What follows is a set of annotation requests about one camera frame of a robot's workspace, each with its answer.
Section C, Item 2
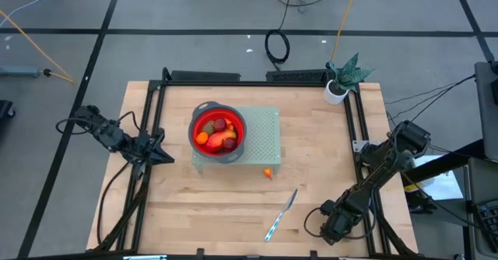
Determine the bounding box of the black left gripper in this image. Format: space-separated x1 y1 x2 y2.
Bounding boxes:
126 129 176 179

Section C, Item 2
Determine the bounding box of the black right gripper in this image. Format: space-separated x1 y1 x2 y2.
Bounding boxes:
321 199 363 246

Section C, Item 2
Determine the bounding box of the red collapsible bowl grey rim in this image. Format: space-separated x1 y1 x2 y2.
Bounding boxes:
188 100 247 164

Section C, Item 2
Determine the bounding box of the green perforated metal riser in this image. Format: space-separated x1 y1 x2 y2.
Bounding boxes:
191 106 282 174

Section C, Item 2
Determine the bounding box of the white sheet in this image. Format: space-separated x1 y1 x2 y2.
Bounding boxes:
411 153 465 202

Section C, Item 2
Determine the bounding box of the snake plant in white pot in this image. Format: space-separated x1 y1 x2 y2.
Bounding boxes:
323 51 375 106

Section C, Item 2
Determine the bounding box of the black keyboard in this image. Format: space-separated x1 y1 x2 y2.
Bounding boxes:
475 198 498 242

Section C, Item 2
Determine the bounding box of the black power strip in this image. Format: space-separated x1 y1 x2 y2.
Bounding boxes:
265 69 332 84

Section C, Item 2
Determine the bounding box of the grey table foot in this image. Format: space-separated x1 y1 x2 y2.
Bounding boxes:
0 65 42 79

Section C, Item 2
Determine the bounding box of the grey desk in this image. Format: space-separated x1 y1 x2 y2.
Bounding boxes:
473 60 498 163

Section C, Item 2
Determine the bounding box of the knife with white teal handle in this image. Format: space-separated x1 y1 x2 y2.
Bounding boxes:
264 188 300 243

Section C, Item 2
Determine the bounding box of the black aluminium rig frame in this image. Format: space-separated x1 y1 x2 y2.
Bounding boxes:
86 67 420 260

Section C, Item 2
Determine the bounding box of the coiled black floor cable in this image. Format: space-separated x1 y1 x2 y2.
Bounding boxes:
264 29 291 66

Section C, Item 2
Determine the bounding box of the yellow floor cable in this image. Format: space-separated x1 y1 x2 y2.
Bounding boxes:
0 9 76 84

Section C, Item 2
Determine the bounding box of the yellow hanging cable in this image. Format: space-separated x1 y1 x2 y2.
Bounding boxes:
330 0 362 63

